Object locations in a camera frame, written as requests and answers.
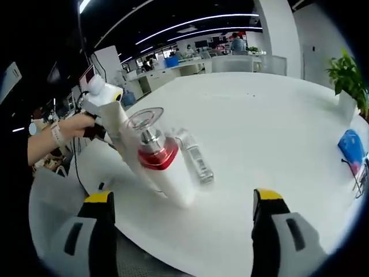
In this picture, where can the blue plastic packet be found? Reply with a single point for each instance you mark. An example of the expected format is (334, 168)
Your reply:
(351, 147)

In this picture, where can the blue storage bin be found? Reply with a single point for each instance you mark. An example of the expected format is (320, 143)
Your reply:
(171, 62)

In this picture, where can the green potted plant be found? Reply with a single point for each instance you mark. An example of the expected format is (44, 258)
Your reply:
(348, 75)

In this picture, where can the white plant pot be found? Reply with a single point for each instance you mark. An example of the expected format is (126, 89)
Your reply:
(347, 106)

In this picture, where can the white skincare tube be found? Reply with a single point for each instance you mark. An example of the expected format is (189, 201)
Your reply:
(115, 124)

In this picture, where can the laptop on stand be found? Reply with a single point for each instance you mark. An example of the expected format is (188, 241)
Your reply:
(87, 75)

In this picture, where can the clear slim skincare bottle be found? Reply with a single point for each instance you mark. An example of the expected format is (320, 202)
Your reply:
(199, 161)

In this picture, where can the white mesh chair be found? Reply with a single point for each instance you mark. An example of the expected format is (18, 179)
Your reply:
(274, 65)
(233, 65)

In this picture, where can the blue water jug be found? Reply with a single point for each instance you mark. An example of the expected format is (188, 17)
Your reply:
(128, 98)

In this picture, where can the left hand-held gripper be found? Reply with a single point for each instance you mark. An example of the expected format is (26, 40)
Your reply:
(101, 92)

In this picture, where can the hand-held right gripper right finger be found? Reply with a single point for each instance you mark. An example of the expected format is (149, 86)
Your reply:
(268, 239)

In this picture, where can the person's left hand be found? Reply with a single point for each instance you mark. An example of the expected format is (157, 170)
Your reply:
(79, 125)

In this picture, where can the grey mesh office chair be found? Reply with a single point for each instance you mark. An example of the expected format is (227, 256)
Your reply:
(57, 199)

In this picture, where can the white ceiling air vent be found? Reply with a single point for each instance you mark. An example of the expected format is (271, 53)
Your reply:
(10, 82)

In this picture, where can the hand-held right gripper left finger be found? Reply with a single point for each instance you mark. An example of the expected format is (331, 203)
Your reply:
(101, 239)

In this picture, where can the white wristwatch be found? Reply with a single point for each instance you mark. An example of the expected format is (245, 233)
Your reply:
(57, 134)

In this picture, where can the white red pump skincare bottle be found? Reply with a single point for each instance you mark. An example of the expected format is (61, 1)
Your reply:
(170, 184)

